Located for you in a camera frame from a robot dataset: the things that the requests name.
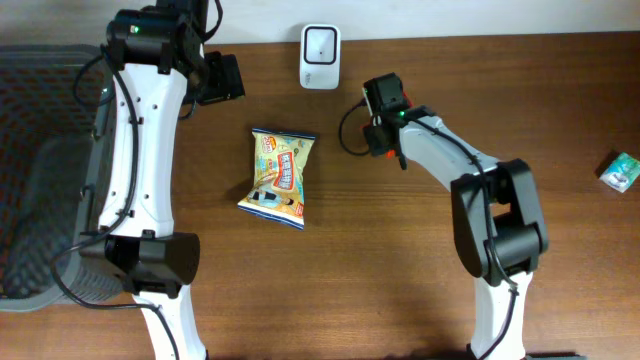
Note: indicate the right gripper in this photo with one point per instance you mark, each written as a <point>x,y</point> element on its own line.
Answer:
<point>373,139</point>

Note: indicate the white barcode scanner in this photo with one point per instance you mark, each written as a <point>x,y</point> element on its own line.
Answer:
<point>320,56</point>

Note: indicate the yellow chip bag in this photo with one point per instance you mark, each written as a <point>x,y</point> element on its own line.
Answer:
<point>277,193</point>

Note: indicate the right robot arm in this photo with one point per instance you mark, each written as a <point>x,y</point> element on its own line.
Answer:
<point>498,226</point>

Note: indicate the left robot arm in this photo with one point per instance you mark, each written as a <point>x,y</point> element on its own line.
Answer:
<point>158,64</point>

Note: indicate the teal tissue pack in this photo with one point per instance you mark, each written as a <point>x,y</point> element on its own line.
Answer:
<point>621,173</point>

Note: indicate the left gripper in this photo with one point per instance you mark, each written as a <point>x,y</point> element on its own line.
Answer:
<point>227,79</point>

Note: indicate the grey plastic basket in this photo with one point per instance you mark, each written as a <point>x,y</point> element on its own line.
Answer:
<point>55,167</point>

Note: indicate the red snack bag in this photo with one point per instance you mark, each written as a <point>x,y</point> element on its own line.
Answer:
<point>394,152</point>

